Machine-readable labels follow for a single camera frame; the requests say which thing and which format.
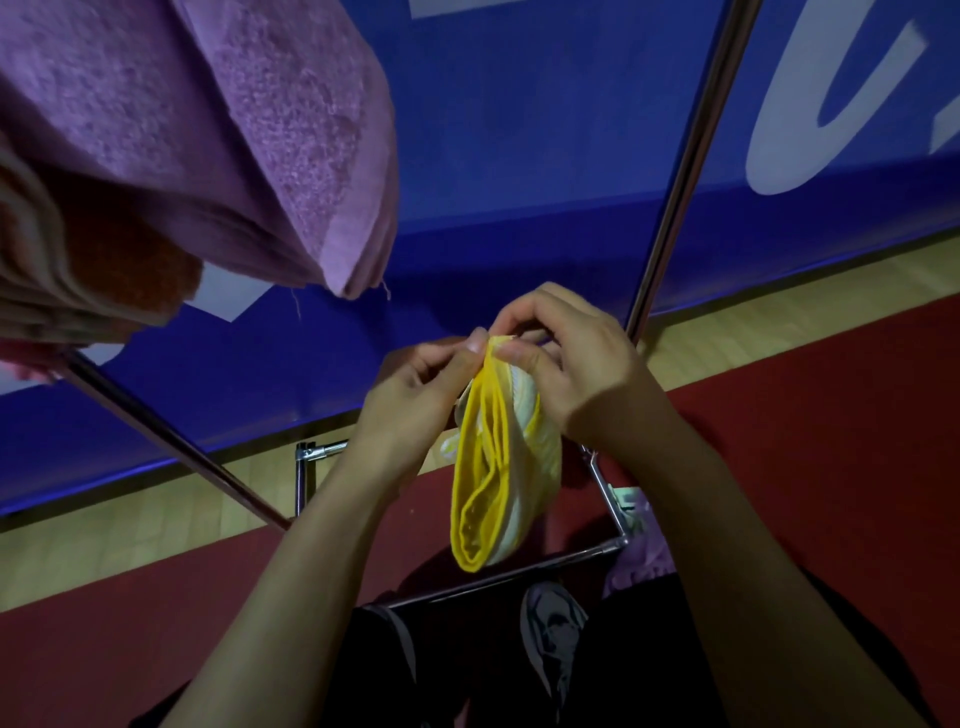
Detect person's right hand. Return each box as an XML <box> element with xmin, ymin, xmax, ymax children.
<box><xmin>488</xmin><ymin>281</ymin><xmax>667</xmax><ymax>453</ymax></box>

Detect person's left hand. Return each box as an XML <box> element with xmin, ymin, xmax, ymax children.
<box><xmin>337</xmin><ymin>327</ymin><xmax>490</xmax><ymax>498</ymax></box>

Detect yellow white cloth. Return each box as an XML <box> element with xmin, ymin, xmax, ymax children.
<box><xmin>438</xmin><ymin>335</ymin><xmax>564</xmax><ymax>574</ymax></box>

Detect pale green towel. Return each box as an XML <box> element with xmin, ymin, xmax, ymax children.
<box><xmin>611</xmin><ymin>485</ymin><xmax>648</xmax><ymax>528</ymax></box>

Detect purple towel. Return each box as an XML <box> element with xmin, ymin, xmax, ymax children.
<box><xmin>602</xmin><ymin>487</ymin><xmax>676</xmax><ymax>599</ymax></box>
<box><xmin>0</xmin><ymin>0</ymin><xmax>401</xmax><ymax>301</ymax></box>

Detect metal drying rack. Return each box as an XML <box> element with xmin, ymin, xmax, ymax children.
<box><xmin>59</xmin><ymin>0</ymin><xmax>765</xmax><ymax>610</ymax></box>

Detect orange patterned towel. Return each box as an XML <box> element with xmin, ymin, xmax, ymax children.
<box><xmin>0</xmin><ymin>131</ymin><xmax>205</xmax><ymax>346</ymax></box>

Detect pink towel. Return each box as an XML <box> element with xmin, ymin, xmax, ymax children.
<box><xmin>0</xmin><ymin>341</ymin><xmax>73</xmax><ymax>385</ymax></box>

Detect person's left forearm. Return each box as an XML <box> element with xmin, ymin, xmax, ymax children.
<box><xmin>161</xmin><ymin>464</ymin><xmax>391</xmax><ymax>728</ymax></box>

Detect person's right forearm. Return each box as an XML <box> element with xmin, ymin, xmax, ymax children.
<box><xmin>599</xmin><ymin>393</ymin><xmax>931</xmax><ymax>728</ymax></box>

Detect person's left grey shoe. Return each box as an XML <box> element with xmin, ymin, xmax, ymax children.
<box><xmin>373</xmin><ymin>603</ymin><xmax>418</xmax><ymax>684</ymax></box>

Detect person's grey shoe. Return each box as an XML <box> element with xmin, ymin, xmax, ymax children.
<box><xmin>519</xmin><ymin>581</ymin><xmax>590</xmax><ymax>706</ymax></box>
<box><xmin>373</xmin><ymin>603</ymin><xmax>418</xmax><ymax>684</ymax></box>

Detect person's right grey shoe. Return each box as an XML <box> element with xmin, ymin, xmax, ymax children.
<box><xmin>519</xmin><ymin>581</ymin><xmax>590</xmax><ymax>706</ymax></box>

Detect person's black trousers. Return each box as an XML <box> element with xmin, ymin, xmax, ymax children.
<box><xmin>131</xmin><ymin>569</ymin><xmax>939</xmax><ymax>728</ymax></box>

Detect blue banner with white print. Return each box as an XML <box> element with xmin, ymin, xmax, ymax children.
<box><xmin>0</xmin><ymin>0</ymin><xmax>960</xmax><ymax>519</ymax></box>

